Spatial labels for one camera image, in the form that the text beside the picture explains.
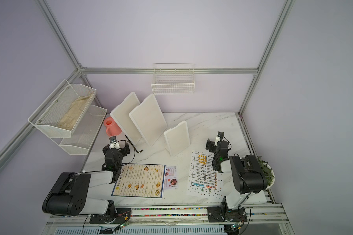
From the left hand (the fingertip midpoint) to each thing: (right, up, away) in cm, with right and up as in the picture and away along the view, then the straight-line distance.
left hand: (117, 144), depth 91 cm
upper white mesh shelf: (-23, +20, -14) cm, 34 cm away
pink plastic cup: (-8, +10, +9) cm, 16 cm away
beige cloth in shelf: (-19, +15, -16) cm, 29 cm away
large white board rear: (+6, +19, -8) cm, 21 cm away
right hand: (+64, +1, +6) cm, 65 cm away
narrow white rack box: (+38, +4, -3) cm, 38 cm away
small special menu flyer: (+34, -20, -5) cm, 40 cm away
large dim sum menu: (+16, -21, -5) cm, 27 cm away
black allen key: (+12, -6, +6) cm, 14 cm away
